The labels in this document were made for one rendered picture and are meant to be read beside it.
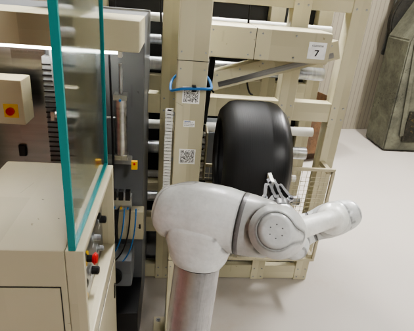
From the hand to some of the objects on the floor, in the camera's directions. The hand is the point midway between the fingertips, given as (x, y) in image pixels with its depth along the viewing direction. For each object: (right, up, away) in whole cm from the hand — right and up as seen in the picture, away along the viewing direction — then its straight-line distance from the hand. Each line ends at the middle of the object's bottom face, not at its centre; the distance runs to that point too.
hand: (270, 180), depth 158 cm
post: (-46, -98, +76) cm, 132 cm away
